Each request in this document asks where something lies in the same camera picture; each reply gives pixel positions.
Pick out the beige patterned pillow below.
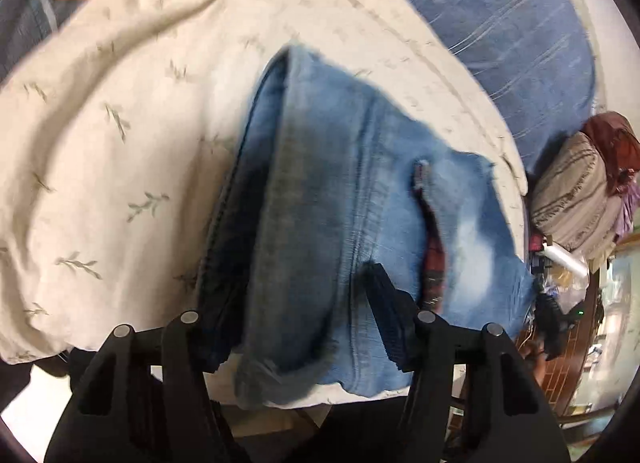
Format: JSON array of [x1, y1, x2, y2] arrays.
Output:
[[529, 132, 623, 263]]

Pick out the blue denim jeans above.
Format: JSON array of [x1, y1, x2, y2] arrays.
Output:
[[229, 46, 533, 408]]

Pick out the blue plaid bed sheet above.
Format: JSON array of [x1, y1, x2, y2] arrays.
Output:
[[1, 0, 597, 179]]

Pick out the brown wooden headboard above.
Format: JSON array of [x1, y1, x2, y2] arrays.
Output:
[[518, 271, 604, 417]]

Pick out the cream leaf-print blanket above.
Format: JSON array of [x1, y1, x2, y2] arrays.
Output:
[[0, 0, 532, 409]]

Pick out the white cylindrical bottle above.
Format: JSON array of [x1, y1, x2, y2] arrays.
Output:
[[539, 243, 589, 278]]

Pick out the maroon cloth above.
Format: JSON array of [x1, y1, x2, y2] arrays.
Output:
[[582, 112, 640, 195]]

